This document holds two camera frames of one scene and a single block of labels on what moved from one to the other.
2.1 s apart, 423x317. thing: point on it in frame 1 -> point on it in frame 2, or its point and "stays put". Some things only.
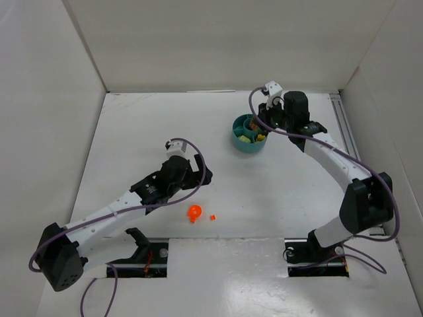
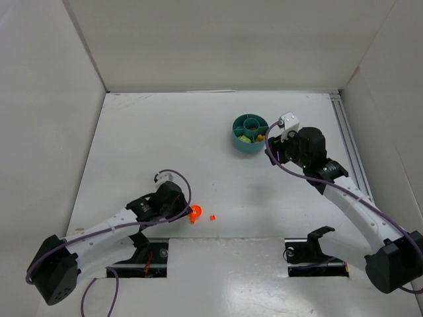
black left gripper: x=197 y=170 -> x=184 y=211
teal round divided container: x=245 y=140 stays put
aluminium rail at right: x=344 y=125 stays put
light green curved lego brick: x=244 y=139 stays put
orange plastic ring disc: x=194 y=211 stays put
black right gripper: x=265 y=116 -> x=273 y=150
